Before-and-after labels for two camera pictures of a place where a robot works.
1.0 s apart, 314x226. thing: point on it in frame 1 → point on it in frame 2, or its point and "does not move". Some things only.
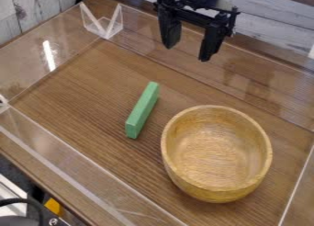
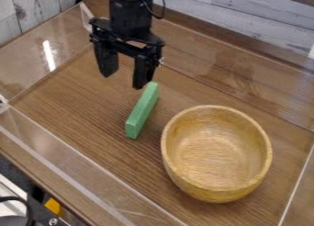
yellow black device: [56, 215] does not move
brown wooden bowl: [216, 152] does not move
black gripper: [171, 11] → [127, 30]
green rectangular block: [147, 102] does not move
